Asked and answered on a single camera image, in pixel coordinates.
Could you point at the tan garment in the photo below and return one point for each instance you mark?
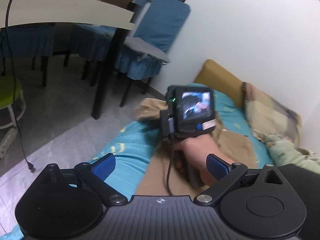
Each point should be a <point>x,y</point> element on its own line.
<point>167,171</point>

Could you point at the teal patterned bed sheet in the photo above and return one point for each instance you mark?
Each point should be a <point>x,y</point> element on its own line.
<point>149,217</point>

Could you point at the green fleece blanket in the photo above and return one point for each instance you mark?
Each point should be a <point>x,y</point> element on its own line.
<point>284,152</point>

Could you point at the white power strip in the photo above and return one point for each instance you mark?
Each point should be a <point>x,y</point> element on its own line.
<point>7,141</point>

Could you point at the plaid pillow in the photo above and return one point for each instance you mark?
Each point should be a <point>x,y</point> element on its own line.
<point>266,116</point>

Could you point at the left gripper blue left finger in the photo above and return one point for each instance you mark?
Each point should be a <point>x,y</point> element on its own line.
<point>94,176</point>

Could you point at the green stool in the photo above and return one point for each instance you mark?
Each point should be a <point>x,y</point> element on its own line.
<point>9,94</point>

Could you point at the person's right hand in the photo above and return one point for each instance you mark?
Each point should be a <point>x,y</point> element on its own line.
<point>196,151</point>

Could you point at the grey seat cushion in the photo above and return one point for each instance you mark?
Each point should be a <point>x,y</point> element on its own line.
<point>142,47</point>

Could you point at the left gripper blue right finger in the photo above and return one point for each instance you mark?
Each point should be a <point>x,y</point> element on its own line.
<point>228,178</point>

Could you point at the blue covered chair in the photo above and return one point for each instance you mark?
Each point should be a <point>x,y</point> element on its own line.
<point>159,27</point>

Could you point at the mustard yellow headboard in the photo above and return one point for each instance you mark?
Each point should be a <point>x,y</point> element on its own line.
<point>218,78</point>

